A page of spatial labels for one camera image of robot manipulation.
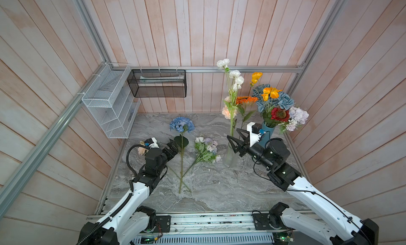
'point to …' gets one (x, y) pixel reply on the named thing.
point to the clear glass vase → (231, 159)
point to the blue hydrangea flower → (182, 124)
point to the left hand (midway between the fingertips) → (172, 147)
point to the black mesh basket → (158, 83)
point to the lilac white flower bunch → (297, 116)
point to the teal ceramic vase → (269, 132)
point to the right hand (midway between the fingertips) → (232, 133)
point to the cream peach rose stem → (225, 111)
